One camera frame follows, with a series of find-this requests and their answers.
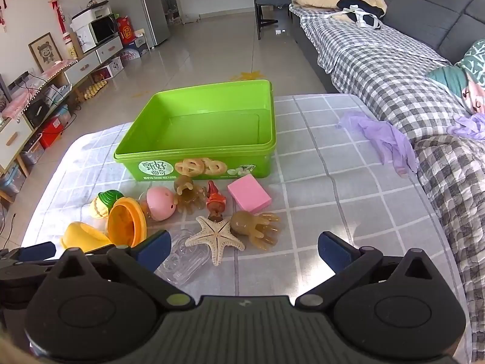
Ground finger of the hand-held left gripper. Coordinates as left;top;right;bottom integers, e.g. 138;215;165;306
0;241;57;264

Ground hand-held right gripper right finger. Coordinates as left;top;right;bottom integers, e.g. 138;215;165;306
295;231;436;309

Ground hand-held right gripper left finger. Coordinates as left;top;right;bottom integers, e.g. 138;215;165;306
51;230;192;310

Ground clear plastic case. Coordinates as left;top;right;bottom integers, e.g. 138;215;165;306
155;227;211;284

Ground orange plastic lid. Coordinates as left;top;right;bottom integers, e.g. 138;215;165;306
107;196;148;246

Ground yellow plastic cup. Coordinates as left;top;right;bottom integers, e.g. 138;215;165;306
61;222;114;254

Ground pink clear capsule toy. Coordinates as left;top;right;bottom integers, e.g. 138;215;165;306
138;187;178;221

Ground beige starfish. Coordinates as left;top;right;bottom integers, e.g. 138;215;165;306
185;215;247;267

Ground yellow green toy corn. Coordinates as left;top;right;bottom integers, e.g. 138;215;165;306
89;190;125;219

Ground red toy lobster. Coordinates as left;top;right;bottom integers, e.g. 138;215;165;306
206;181;228;222

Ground brown antler toy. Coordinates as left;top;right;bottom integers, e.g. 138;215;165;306
230;210;283;251

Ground pink rectangular block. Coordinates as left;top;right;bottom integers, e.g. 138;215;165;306
227;176;272;213

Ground green plastic box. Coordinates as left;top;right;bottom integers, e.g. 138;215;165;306
114;79;276;181

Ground grey grid tablecloth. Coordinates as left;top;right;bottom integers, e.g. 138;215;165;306
21;93;474;364

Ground red storage box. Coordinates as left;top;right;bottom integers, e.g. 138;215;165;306
40;116;65;148

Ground row of yellow toys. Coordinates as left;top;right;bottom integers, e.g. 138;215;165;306
81;79;109;101

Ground pink lace cloth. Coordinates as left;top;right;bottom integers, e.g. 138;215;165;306
0;59;78;120

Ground white cardboard box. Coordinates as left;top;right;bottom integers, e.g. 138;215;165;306
96;57;124;80

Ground white wooden cabinet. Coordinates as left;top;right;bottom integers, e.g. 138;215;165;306
0;38;125;198

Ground grey sofa with plaid cover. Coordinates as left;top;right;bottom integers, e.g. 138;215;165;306
290;3;485;364

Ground framed cartoon picture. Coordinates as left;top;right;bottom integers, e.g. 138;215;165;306
28;32;63;74

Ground white printed carton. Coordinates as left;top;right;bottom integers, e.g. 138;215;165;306
123;35;150;59

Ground red gift box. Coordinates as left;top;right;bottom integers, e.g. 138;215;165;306
115;16;135;46

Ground teal patterned cushion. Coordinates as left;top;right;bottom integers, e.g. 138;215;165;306
426;40;485;116

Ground red knot ornament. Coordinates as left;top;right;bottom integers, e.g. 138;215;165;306
0;0;12;31

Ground silver fridge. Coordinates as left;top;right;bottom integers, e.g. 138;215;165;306
134;0;171;46

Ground black cloth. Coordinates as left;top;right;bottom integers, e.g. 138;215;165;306
336;0;385;19

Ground dark grey sofa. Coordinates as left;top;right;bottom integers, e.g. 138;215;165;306
293;0;485;92

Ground white strap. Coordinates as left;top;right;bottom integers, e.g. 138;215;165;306
328;5;381;29

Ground red wall garland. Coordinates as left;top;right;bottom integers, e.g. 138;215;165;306
45;0;67;31

